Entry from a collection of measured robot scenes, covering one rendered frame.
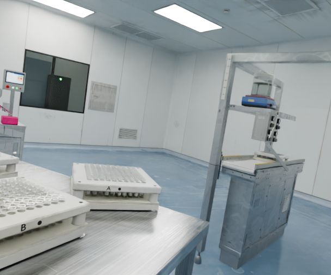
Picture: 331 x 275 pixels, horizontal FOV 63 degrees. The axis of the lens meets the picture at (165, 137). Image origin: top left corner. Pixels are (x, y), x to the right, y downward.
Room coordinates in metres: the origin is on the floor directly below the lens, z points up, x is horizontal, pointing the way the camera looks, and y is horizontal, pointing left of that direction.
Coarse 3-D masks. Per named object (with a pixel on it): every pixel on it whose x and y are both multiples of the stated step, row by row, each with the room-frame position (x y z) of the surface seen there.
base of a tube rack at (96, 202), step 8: (72, 184) 0.81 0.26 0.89; (72, 192) 0.75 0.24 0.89; (88, 200) 0.70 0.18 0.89; (96, 200) 0.71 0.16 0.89; (104, 200) 0.72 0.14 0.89; (112, 200) 0.73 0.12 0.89; (120, 200) 0.74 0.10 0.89; (128, 200) 0.75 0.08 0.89; (136, 200) 0.76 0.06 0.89; (144, 200) 0.77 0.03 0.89; (96, 208) 0.71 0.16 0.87; (104, 208) 0.71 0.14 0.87; (112, 208) 0.72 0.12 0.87; (120, 208) 0.73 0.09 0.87; (128, 208) 0.74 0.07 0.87; (136, 208) 0.75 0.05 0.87; (144, 208) 0.75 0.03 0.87; (152, 208) 0.76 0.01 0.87
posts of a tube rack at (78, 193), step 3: (75, 192) 0.69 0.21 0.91; (78, 192) 0.69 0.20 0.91; (81, 192) 0.70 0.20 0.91; (75, 195) 0.69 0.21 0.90; (78, 195) 0.69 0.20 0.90; (81, 195) 0.70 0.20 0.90; (150, 195) 0.77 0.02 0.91; (153, 195) 0.76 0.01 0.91; (156, 195) 0.77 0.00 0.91; (81, 198) 0.70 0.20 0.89; (150, 198) 0.77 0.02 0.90; (153, 198) 0.76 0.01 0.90; (156, 198) 0.77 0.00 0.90; (150, 201) 0.77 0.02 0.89; (153, 201) 0.77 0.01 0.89; (156, 201) 0.77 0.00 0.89
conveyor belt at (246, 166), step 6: (228, 162) 2.08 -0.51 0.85; (234, 162) 2.12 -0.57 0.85; (240, 162) 2.17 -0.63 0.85; (246, 162) 2.23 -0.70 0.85; (252, 162) 2.29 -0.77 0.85; (258, 162) 2.35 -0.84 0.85; (264, 162) 2.41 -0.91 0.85; (228, 168) 2.07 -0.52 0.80; (234, 168) 2.03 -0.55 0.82; (240, 168) 2.00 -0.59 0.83; (246, 168) 1.97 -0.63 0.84; (252, 168) 1.96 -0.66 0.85; (264, 168) 2.09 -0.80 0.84; (252, 174) 1.94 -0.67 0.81
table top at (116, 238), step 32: (64, 192) 0.81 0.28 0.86; (96, 224) 0.62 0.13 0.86; (128, 224) 0.65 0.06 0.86; (160, 224) 0.68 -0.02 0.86; (192, 224) 0.71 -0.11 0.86; (32, 256) 0.46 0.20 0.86; (64, 256) 0.47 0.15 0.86; (96, 256) 0.49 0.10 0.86; (128, 256) 0.50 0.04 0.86; (160, 256) 0.52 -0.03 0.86
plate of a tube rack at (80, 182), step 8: (72, 168) 0.86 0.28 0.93; (80, 168) 0.85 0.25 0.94; (136, 168) 0.97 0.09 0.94; (72, 176) 0.79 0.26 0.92; (80, 176) 0.76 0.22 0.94; (104, 176) 0.79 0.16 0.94; (144, 176) 0.87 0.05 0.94; (80, 184) 0.69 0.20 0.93; (88, 184) 0.70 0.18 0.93; (96, 184) 0.71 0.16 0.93; (104, 184) 0.71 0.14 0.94; (112, 184) 0.72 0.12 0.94; (120, 184) 0.73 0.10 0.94; (128, 184) 0.75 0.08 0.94; (136, 184) 0.76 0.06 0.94; (144, 184) 0.77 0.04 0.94; (152, 184) 0.78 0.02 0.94; (128, 192) 0.74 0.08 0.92; (136, 192) 0.74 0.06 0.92; (144, 192) 0.75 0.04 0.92; (152, 192) 0.76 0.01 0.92; (160, 192) 0.77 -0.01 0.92
